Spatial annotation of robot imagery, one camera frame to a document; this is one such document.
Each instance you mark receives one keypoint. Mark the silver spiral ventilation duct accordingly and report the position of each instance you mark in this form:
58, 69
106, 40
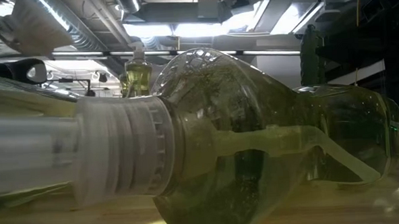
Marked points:
91, 35

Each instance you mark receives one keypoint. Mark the long linear ceiling light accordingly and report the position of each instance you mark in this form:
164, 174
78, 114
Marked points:
267, 51

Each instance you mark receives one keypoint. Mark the silver round ventilation duct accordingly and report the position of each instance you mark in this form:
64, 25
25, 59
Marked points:
129, 2

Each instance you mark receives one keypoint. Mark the yellow soap pump bottle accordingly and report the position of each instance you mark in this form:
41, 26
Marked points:
23, 99
138, 74
237, 124

